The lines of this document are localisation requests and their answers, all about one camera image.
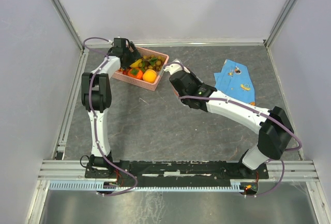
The pink plastic basket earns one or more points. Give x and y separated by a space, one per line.
141 83

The blue cartoon cloth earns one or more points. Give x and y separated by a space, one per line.
234 81

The small red fruits toy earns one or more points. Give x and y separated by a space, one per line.
123 71

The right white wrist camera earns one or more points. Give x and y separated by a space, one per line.
175 66

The yellow orange peach toy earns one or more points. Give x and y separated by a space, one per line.
150 76

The green longan bunch toy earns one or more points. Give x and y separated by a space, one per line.
152 62

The orange persimmon toy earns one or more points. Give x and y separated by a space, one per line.
135 73

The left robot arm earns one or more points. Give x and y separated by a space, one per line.
96 96

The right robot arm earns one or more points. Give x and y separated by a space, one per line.
272 126

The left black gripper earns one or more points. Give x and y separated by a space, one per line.
135 55

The clear zip top bag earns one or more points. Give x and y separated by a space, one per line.
176 93

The yellow lemon toy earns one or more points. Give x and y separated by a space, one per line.
136 64

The light blue cable duct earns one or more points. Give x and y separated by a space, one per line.
103 186

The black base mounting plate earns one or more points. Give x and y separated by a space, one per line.
176 173

